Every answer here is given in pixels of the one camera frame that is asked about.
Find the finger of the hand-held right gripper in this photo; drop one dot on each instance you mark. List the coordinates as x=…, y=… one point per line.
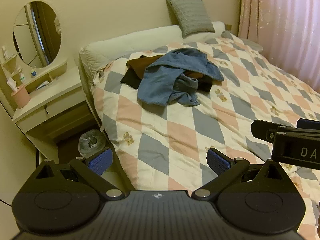
x=308, y=125
x=261, y=128

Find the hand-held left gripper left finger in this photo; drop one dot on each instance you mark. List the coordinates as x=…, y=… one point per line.
x=100, y=161

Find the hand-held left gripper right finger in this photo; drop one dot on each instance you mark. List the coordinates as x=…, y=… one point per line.
x=217, y=161

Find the blue denim jeans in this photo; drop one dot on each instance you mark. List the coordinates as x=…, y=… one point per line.
x=160, y=82

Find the trash bin with plastic bag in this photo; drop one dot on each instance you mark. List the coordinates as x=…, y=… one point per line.
x=91, y=142

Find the checkered pastel quilt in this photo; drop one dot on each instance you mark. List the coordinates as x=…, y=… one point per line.
x=175, y=120

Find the cream dressing table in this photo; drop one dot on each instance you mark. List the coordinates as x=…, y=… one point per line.
x=57, y=92

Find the black garment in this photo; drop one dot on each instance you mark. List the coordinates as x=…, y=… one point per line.
x=130, y=78

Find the toothpaste tube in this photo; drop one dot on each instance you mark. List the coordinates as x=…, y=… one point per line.
x=43, y=85

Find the pink tissue holder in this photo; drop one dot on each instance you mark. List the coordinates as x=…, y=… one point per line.
x=21, y=97

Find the pink curtain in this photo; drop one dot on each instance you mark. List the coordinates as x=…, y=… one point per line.
x=282, y=25

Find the small white pillow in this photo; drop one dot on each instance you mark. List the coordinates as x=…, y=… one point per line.
x=215, y=30

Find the small blue-capped bottle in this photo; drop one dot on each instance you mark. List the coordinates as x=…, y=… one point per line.
x=34, y=73

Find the white green tube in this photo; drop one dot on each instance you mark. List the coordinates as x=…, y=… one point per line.
x=23, y=77

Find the long white pillow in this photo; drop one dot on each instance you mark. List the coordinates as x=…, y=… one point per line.
x=137, y=40

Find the grey striped pillow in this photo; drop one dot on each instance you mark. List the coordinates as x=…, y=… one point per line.
x=192, y=15

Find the oval mirror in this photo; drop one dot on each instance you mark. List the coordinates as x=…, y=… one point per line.
x=37, y=33

